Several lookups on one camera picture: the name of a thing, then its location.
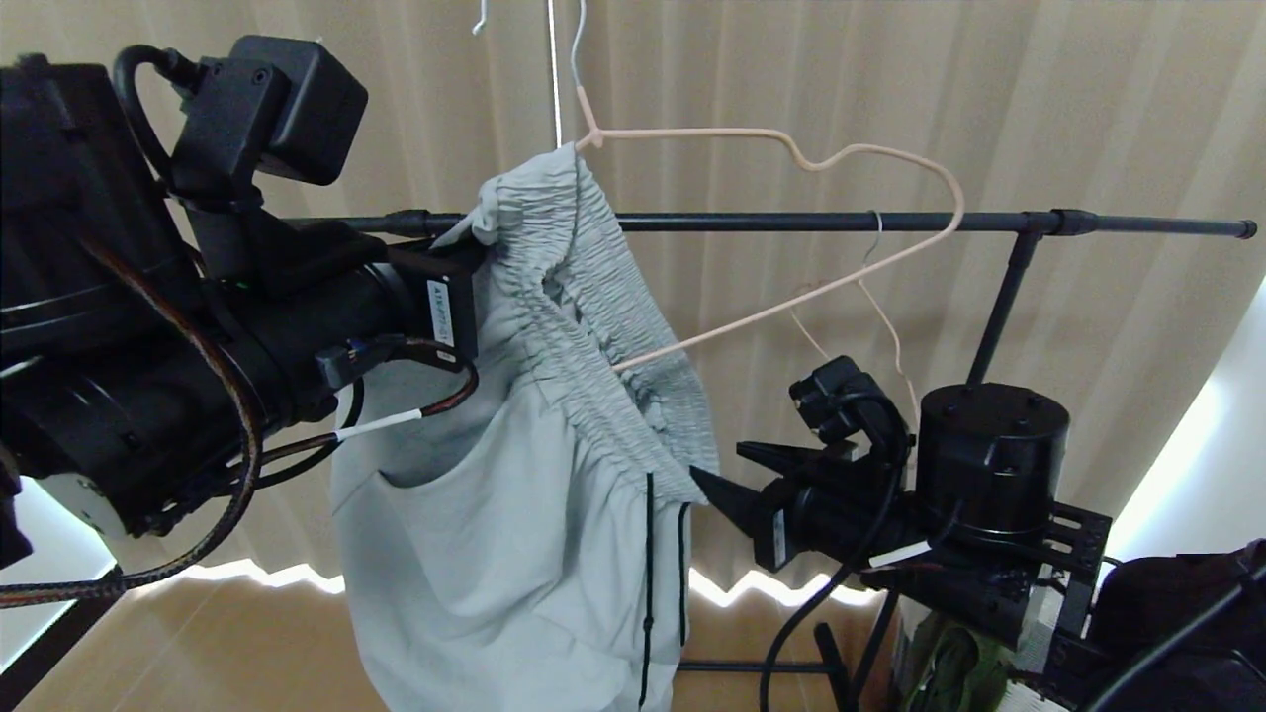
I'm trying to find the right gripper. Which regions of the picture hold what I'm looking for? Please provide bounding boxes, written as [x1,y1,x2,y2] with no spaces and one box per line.
[689,440,931,575]

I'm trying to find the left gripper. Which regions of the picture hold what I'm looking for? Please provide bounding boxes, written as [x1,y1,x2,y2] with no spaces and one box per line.
[208,232,483,416]

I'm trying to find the green garment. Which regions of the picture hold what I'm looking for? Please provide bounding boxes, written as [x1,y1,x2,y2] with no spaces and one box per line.
[895,618,1010,712]

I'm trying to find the pale grey shorts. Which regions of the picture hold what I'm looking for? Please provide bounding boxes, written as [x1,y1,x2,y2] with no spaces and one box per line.
[329,143,721,712]

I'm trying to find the pink clothes hanger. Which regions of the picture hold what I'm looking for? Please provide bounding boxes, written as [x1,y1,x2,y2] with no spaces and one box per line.
[473,0,966,375]
[788,211,923,401]

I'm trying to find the black clothes rack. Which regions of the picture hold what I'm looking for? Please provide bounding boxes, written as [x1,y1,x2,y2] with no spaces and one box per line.
[287,208,1257,712]

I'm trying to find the white laundry basket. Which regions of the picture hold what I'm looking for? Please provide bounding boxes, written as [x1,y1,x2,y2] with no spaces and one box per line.
[999,593,1064,712]

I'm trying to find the beige curtain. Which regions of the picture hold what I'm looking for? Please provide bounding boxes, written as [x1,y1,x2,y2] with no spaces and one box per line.
[0,0,1266,604]

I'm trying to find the black cable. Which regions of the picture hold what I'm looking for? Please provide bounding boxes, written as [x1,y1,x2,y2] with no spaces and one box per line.
[760,391,1266,712]
[247,376,367,490]

